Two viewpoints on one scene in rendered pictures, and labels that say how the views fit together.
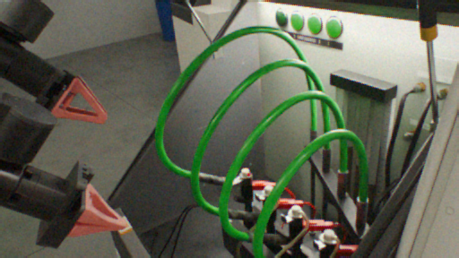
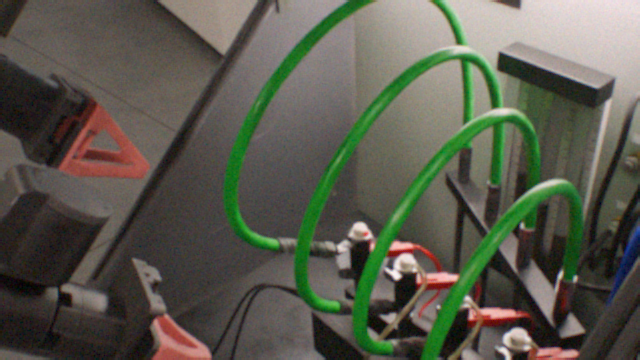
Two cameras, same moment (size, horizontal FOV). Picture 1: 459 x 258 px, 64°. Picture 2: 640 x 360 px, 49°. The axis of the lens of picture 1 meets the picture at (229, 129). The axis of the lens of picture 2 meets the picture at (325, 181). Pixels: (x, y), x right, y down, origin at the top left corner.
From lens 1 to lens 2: 0.17 m
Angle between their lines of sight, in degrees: 11
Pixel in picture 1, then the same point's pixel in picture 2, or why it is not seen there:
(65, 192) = (125, 318)
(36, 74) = (24, 101)
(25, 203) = (67, 347)
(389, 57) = (605, 31)
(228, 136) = (298, 149)
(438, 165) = not seen: outside the picture
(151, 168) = (169, 218)
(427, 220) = not seen: outside the picture
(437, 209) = not seen: outside the picture
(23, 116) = (72, 211)
